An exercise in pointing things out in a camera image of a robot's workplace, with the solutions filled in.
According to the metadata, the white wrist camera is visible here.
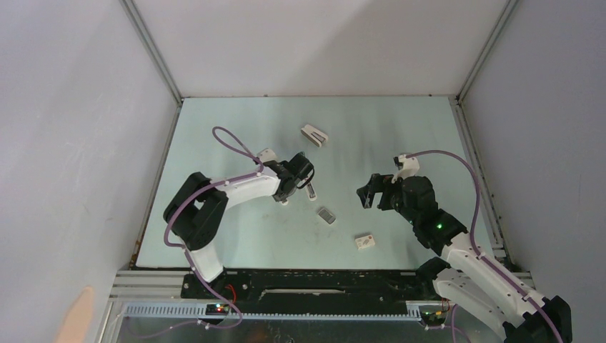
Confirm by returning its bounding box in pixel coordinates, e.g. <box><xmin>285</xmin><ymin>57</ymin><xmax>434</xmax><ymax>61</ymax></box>
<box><xmin>257</xmin><ymin>148</ymin><xmax>278</xmax><ymax>164</ymax></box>
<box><xmin>392</xmin><ymin>154</ymin><xmax>420</xmax><ymax>184</ymax></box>

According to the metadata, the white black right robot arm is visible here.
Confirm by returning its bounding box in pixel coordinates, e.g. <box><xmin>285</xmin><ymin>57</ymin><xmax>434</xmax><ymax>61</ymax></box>
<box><xmin>357</xmin><ymin>174</ymin><xmax>572</xmax><ymax>342</ymax></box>

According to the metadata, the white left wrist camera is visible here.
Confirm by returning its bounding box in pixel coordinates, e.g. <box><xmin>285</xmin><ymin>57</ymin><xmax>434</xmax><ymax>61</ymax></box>
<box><xmin>257</xmin><ymin>148</ymin><xmax>278</xmax><ymax>164</ymax></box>

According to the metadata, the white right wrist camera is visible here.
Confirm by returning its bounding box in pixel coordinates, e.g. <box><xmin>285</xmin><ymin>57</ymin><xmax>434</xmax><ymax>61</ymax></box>
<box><xmin>392</xmin><ymin>154</ymin><xmax>420</xmax><ymax>184</ymax></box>

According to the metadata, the staple tray with staples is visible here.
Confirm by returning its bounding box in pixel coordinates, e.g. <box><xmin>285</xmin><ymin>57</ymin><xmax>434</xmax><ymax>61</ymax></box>
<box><xmin>317</xmin><ymin>207</ymin><xmax>336</xmax><ymax>225</ymax></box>

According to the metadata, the white staple remover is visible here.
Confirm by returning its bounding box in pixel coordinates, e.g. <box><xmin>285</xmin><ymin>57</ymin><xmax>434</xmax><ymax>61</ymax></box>
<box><xmin>300</xmin><ymin>124</ymin><xmax>329</xmax><ymax>148</ymax></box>

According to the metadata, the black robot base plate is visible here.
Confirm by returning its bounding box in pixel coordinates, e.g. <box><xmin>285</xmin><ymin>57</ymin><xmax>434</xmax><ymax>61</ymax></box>
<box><xmin>180</xmin><ymin>269</ymin><xmax>454</xmax><ymax>314</ymax></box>

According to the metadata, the white slotted cable duct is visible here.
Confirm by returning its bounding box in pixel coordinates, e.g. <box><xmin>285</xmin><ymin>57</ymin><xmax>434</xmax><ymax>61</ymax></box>
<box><xmin>122</xmin><ymin>302</ymin><xmax>421</xmax><ymax>322</ymax></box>

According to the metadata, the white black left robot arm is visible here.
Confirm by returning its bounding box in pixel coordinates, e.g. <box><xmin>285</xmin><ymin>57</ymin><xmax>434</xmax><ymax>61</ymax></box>
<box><xmin>163</xmin><ymin>149</ymin><xmax>314</xmax><ymax>298</ymax></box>

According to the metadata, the white staple box sleeve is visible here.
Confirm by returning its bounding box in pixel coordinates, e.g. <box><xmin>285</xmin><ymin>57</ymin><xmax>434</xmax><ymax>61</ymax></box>
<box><xmin>354</xmin><ymin>234</ymin><xmax>376</xmax><ymax>250</ymax></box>

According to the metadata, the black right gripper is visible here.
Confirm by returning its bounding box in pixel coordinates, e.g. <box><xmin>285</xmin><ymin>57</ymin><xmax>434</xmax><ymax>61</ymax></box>
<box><xmin>357</xmin><ymin>173</ymin><xmax>419</xmax><ymax>226</ymax></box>

